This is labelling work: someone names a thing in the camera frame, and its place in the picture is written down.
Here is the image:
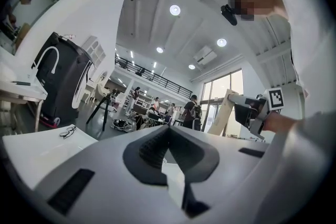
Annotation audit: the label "large glass window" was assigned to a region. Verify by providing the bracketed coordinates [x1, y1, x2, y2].
[202, 68, 244, 134]

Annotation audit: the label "black mezzanine railing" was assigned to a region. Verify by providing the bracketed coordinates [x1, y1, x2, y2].
[114, 56, 194, 100]

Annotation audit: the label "cables on floor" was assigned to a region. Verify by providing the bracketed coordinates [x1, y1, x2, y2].
[111, 118, 131, 131]

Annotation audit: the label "black eyeglasses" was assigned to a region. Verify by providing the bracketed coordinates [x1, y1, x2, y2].
[59, 125, 77, 140]

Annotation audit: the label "white curved faucet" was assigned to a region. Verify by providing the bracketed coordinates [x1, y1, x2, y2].
[30, 46, 60, 77]

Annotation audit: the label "white low table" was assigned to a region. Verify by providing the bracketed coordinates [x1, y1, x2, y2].
[1, 124, 99, 191]

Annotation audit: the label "white armchair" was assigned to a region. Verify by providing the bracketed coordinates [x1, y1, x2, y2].
[96, 83, 111, 103]

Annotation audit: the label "person's white shirt torso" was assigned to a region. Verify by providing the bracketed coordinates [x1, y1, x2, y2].
[277, 0, 336, 120]

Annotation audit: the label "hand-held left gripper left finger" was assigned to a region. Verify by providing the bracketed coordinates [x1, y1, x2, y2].
[34, 125, 190, 224]

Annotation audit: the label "white sink table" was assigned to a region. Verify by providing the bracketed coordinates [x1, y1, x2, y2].
[0, 47, 48, 103]

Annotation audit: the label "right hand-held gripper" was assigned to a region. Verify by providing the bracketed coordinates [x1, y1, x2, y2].
[227, 87, 285, 140]

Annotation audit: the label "black tripod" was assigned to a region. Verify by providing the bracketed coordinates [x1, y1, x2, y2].
[86, 95, 112, 132]

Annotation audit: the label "leaning wooden board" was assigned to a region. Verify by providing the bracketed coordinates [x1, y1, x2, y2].
[208, 88, 239, 136]

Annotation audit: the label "black head-worn camera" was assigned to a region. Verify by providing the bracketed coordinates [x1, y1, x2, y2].
[220, 4, 238, 26]

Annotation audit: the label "cardboard box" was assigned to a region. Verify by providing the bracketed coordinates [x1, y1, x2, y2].
[15, 23, 30, 47]

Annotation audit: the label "black cabinet with white trim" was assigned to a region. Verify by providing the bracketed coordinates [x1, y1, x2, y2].
[34, 31, 95, 120]

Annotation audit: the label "white cabinet with arched panes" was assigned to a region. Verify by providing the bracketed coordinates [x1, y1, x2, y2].
[81, 35, 106, 66]

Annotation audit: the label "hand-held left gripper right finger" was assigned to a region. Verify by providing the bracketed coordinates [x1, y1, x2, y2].
[167, 125, 269, 219]

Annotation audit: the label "white ceiling air conditioner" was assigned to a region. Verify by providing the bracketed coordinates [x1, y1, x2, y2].
[193, 46, 218, 66]

